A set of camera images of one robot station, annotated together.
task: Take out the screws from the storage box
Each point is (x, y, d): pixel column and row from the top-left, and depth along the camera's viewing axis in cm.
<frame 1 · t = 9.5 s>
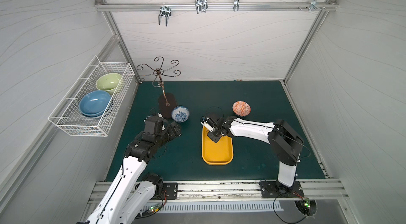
left hand: (176, 130, 76), fingers open
right hand: (213, 131, 91), fingers open
yellow plastic storage box: (220, 153, 86), point 2 cm above the table
blue white floral bowl: (180, 113, 103), point 2 cm above the table
red white patterned bowl: (241, 108, 106), on the table
metal mug tree stand: (166, 110, 106), on the table

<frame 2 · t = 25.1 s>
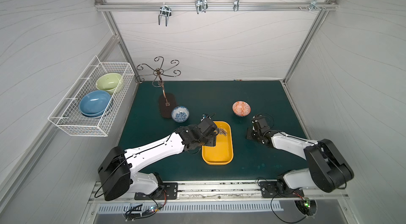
left hand: (212, 138, 78), fingers open
right hand: (249, 131, 93), fingers closed
pile of silver screws: (222, 131, 95), on the table
the other named things where they were.

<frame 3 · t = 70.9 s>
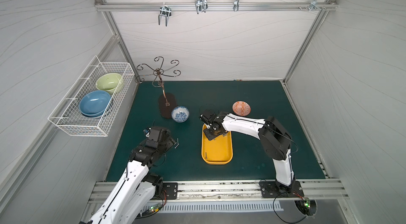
left hand: (170, 142, 80), fingers open
right hand: (210, 132, 91), fingers closed
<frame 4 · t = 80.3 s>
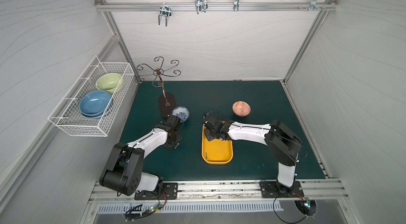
left hand: (177, 141, 90), fingers closed
right hand: (209, 130, 91), fingers open
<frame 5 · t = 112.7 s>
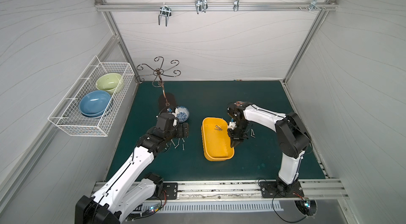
left hand: (181, 125, 79), fingers open
right hand: (232, 145, 85), fingers closed
yellow plastic storage box: (216, 139, 92), on the table
silver screw left group: (183, 144, 91), on the table
